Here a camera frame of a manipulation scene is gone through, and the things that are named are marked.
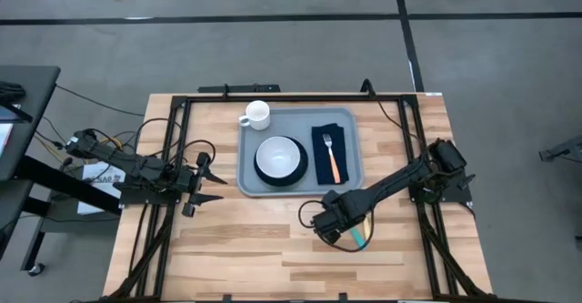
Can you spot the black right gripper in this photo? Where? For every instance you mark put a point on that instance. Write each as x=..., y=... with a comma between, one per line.
x=336, y=212

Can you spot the white mug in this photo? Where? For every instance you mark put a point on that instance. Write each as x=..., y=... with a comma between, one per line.
x=258, y=114

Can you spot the black bundled object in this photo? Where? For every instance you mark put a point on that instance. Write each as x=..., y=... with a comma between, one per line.
x=11, y=91

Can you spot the white bowl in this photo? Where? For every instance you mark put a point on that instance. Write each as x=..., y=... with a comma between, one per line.
x=277, y=157

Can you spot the white printed paper sheet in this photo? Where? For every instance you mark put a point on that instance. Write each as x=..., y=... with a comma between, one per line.
x=97, y=175

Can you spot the dark blue cloth napkin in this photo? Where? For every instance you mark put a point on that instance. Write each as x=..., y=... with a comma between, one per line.
x=320, y=166

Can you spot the grey metal stand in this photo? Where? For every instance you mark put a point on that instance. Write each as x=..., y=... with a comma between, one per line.
x=564, y=150

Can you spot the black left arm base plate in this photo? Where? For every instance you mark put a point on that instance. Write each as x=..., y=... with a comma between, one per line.
x=145, y=198

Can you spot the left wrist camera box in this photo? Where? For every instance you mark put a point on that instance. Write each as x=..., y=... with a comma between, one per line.
x=189, y=209

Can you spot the desk caster wheel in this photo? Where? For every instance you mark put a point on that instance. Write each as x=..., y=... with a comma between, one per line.
x=36, y=269

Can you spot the black side desk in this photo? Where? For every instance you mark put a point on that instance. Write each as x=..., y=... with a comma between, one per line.
x=27, y=112

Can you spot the black aluminium table frame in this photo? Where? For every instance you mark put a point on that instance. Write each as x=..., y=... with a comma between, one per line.
x=318, y=98

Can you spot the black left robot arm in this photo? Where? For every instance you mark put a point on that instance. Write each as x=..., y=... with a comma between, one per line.
x=136, y=164

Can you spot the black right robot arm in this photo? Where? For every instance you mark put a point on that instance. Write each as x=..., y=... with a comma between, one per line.
x=395, y=180

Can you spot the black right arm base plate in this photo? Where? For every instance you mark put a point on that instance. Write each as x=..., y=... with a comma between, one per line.
x=454, y=196

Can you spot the dark green plate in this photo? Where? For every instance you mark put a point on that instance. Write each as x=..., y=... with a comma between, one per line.
x=282, y=182

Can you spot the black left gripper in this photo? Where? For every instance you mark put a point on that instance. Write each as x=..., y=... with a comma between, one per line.
x=191, y=182

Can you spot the grey plastic tray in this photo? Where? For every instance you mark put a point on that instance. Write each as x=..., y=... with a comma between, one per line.
x=295, y=123

